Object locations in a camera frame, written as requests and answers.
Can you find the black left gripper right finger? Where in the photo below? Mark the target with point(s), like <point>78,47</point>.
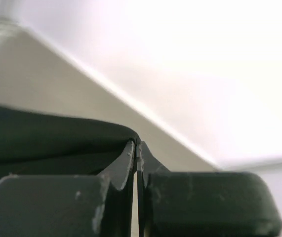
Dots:
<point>202,204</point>

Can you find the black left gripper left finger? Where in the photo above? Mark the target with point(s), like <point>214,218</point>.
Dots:
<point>70,205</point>

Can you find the black t-shirt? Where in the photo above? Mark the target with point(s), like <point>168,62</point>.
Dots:
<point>39,144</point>

